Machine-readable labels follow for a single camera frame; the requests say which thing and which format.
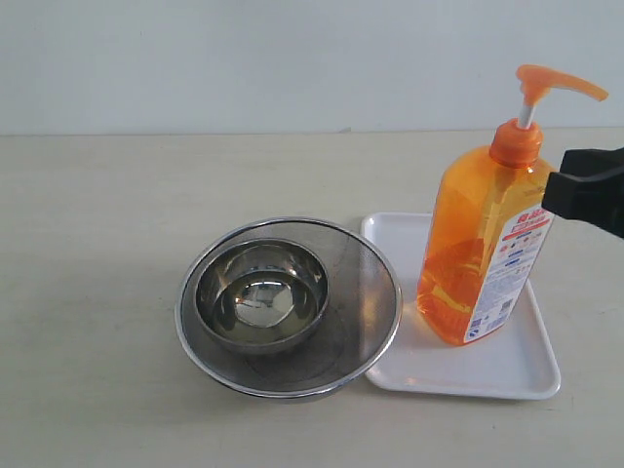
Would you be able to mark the small stainless steel bowl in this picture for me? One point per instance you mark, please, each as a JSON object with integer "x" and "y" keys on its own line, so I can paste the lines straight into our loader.
{"x": 262, "y": 296}

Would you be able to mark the orange pump soap bottle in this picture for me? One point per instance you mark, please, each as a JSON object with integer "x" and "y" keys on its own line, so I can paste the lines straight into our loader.
{"x": 488, "y": 225}

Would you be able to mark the steel mesh strainer basket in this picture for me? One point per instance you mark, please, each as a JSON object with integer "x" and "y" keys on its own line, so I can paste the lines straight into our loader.
{"x": 360, "y": 322}

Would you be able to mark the white rectangular plastic tray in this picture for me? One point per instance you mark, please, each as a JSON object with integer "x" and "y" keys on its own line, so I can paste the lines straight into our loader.
{"x": 517, "y": 362}

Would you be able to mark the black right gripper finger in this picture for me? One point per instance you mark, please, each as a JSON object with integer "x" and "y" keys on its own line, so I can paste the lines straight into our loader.
{"x": 591, "y": 164}
{"x": 594, "y": 199}

